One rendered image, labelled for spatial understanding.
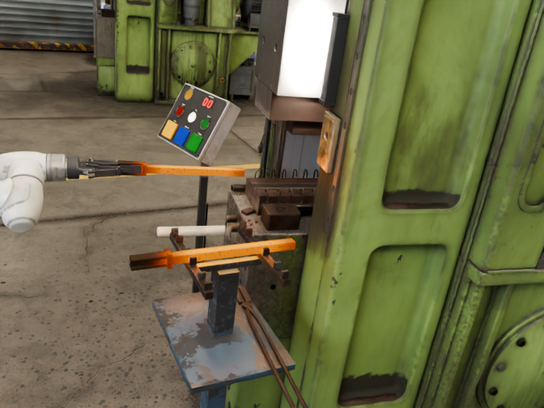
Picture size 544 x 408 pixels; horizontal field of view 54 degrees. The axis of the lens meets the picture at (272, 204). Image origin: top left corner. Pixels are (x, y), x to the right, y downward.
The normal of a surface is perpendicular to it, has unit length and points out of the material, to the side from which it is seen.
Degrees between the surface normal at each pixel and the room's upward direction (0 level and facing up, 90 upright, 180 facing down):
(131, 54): 90
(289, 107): 90
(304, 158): 90
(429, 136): 89
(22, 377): 0
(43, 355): 0
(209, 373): 0
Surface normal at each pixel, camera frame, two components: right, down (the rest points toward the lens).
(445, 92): 0.27, 0.40
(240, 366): 0.12, -0.91
